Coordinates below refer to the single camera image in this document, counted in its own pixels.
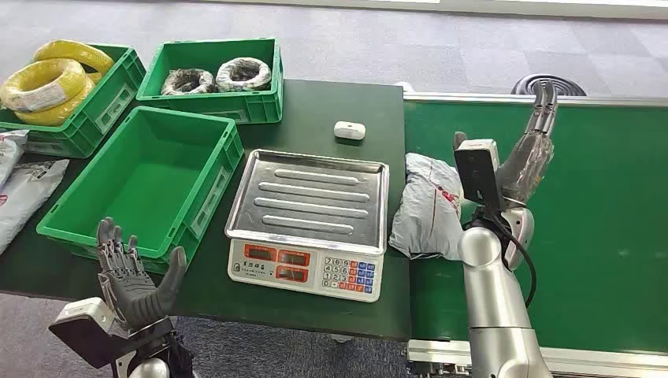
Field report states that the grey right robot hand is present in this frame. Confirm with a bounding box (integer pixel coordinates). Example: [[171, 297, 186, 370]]
[[452, 80, 559, 207]]

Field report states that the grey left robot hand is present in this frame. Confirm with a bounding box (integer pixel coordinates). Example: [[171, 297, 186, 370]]
[[95, 216, 188, 332]]

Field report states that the grey package with red print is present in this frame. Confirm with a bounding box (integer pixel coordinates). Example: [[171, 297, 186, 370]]
[[388, 152, 466, 261]]

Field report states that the black round ribbed base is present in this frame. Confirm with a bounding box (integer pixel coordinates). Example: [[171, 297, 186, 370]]
[[511, 73, 587, 98]]

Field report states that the empty green plastic crate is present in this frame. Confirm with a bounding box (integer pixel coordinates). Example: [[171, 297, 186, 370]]
[[36, 106, 245, 275]]

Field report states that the large white mailer bag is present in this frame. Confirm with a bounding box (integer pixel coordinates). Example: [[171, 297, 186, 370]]
[[0, 158, 70, 256]]

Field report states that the small white device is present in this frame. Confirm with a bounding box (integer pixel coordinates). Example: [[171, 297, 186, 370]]
[[333, 120, 366, 141]]

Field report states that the small white mailer bag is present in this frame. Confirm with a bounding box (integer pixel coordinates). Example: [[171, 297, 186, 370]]
[[0, 129, 30, 191]]

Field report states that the green crate with yellow coils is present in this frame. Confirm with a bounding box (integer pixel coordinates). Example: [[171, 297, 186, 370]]
[[0, 43, 147, 159]]

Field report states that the electronic scale with steel tray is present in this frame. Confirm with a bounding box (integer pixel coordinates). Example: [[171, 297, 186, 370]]
[[224, 148, 391, 304]]

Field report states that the green crate with black coils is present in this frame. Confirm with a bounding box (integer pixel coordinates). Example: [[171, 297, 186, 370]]
[[135, 37, 284, 125]]

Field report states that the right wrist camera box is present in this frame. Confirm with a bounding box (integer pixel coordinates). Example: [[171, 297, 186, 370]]
[[454, 139, 507, 213]]

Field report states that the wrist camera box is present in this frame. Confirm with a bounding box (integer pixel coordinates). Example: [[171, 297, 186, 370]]
[[454, 139, 507, 213], [47, 297, 134, 370]]

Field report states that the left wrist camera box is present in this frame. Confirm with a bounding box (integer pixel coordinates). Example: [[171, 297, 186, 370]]
[[47, 297, 134, 370]]

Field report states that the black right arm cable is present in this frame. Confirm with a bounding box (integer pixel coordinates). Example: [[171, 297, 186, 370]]
[[472, 208, 537, 309]]

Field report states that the wrapped black wire coil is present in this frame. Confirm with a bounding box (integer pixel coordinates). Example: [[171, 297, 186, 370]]
[[215, 57, 273, 94], [160, 68, 217, 97]]

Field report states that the yellow wire coil with label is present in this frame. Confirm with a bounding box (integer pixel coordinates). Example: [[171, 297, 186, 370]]
[[0, 58, 88, 113]]

